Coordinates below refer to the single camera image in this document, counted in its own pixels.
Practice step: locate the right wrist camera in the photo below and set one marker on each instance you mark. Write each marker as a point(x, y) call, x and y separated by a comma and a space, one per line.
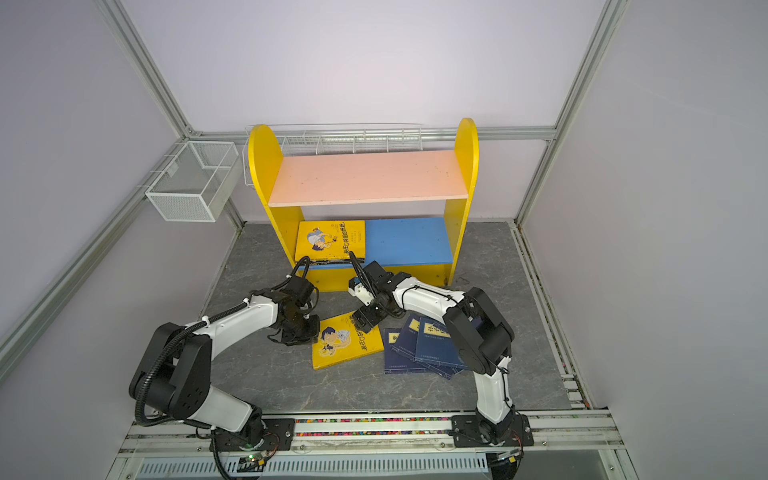
point(359, 291)

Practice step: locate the yellow wooden bookshelf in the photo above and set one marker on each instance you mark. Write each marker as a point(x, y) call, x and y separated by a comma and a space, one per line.
point(425, 247)

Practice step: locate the navy book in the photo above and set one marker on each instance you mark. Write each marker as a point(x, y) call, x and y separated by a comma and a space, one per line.
point(434, 346)
point(389, 336)
point(404, 349)

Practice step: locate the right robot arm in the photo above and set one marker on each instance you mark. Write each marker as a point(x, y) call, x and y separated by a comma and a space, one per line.
point(476, 327)

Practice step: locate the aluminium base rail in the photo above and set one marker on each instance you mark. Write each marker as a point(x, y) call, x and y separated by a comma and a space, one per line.
point(402, 445)

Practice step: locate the navy book bottom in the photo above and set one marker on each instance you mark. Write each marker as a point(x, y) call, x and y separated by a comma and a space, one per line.
point(389, 336)

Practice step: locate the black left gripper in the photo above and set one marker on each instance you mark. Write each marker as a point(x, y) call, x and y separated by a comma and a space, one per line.
point(312, 335)

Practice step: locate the yellow cartoon book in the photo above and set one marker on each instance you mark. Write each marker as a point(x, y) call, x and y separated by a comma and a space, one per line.
point(331, 240)
point(340, 341)

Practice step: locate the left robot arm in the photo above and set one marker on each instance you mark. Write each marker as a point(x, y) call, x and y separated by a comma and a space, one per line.
point(173, 379)

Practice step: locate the white wire rack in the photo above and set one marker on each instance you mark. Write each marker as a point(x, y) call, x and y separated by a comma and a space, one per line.
point(347, 138)

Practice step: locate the navy book middle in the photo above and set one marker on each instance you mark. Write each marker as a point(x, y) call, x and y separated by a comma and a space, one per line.
point(404, 349)

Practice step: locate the navy book top right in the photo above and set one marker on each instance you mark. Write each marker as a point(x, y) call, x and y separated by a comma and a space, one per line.
point(434, 346)

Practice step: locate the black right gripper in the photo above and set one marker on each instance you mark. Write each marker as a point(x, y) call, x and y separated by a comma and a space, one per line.
point(363, 315)

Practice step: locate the white mesh basket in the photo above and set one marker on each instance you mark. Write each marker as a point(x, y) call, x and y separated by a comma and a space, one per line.
point(197, 182)

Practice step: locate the dark wolf cover book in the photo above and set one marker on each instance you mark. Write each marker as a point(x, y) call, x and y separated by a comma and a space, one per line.
point(342, 263)

